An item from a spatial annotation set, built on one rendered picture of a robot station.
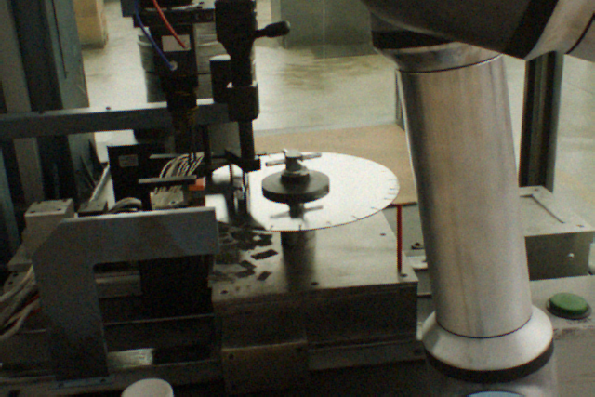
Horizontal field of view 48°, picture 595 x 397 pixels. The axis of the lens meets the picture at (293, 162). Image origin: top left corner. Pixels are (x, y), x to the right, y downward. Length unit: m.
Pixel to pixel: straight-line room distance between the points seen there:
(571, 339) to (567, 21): 0.53
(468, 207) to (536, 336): 0.14
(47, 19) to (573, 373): 1.20
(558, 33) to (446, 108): 0.16
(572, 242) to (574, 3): 0.71
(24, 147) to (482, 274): 1.20
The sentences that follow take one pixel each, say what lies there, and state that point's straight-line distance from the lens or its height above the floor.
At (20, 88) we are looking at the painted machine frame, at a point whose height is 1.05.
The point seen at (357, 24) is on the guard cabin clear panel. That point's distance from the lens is 2.12.
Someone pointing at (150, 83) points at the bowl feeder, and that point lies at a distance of 1.74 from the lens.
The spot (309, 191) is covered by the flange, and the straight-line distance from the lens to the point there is 1.03.
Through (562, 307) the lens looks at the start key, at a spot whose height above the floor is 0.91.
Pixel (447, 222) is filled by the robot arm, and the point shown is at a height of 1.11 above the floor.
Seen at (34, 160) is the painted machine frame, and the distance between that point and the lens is 1.60.
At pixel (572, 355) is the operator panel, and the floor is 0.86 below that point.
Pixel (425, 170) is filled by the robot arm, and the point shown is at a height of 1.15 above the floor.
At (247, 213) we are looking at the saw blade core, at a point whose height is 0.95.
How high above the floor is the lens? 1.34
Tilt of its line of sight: 19 degrees down
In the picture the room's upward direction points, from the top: 3 degrees counter-clockwise
